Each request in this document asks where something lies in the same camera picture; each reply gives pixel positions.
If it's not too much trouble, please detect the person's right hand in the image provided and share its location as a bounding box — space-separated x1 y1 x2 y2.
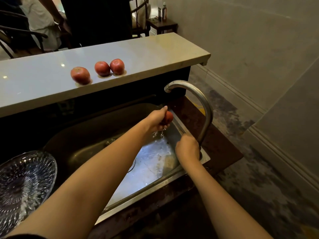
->
175 134 201 168

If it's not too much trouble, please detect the person's left hand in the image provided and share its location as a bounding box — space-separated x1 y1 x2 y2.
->
145 106 173 135

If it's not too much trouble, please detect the small red tomato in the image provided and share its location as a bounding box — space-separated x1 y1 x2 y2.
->
162 111 174 125

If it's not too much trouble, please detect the curved steel faucet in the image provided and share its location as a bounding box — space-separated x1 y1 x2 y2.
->
164 80 214 161

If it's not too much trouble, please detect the person's left forearm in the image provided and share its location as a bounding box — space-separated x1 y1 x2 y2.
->
5 117 151 239

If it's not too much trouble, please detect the person's right forearm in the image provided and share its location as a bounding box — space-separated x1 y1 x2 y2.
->
179 159 274 239

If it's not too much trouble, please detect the stainless steel sink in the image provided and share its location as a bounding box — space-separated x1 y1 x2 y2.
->
44 103 211 226

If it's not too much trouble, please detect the dark wooden side table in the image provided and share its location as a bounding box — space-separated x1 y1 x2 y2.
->
146 18 178 35

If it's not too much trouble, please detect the large red tomato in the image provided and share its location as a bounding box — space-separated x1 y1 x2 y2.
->
70 67 91 85

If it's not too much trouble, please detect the dark wooden chair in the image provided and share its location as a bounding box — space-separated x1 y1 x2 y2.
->
130 0 151 38

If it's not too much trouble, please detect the clear cut glass plate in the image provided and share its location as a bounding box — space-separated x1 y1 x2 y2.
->
0 150 58 238

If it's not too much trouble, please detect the dark wooden armchair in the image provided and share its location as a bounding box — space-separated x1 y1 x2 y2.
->
0 10 48 59

